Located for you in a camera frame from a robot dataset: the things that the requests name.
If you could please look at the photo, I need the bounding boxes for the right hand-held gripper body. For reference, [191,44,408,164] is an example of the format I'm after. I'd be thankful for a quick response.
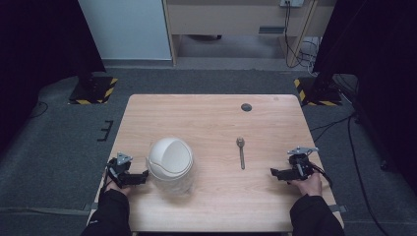
[286,146,320,182]

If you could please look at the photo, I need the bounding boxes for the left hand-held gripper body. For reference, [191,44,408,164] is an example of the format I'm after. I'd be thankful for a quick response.
[106,151,134,189]

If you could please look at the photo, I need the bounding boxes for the person's left hand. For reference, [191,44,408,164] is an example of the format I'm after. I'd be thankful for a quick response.
[102,170,133,198]

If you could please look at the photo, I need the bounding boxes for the person's right hand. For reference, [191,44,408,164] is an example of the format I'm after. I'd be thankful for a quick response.
[289,170,324,198]

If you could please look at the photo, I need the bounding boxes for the white swing-lid trash can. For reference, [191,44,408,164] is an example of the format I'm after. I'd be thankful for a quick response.
[145,137,195,198]

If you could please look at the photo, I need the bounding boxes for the black striped stand base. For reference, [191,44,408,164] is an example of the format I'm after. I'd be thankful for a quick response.
[67,75,119,106]
[293,76,344,107]

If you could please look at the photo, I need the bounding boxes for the white cabinet panel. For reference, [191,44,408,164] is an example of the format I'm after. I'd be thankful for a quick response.
[77,0,173,61]

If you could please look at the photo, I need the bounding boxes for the black curtain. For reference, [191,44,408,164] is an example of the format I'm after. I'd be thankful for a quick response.
[312,0,417,196]
[0,0,107,156]

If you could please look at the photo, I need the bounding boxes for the light wooden desk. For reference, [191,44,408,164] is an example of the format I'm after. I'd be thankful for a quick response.
[162,0,338,69]

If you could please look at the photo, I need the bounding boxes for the grey power strip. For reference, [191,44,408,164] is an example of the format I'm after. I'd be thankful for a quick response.
[279,0,305,9]

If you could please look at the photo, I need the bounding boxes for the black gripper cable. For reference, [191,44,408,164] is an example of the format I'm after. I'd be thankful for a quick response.
[310,162,334,190]

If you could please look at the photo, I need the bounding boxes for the black floor cable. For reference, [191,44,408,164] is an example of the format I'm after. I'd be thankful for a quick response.
[309,109,392,236]
[29,100,50,120]

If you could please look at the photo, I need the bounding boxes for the black hanging cables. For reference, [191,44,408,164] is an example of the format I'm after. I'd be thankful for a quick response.
[282,1,321,70]

